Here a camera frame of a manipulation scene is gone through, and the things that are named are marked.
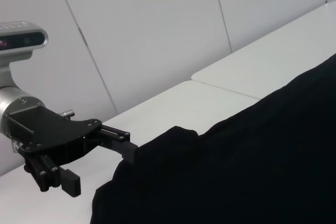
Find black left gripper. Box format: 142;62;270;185
4;105;139;198

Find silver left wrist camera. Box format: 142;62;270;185
0;20;50;88

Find black t-shirt with FREE print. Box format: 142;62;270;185
89;52;336;224

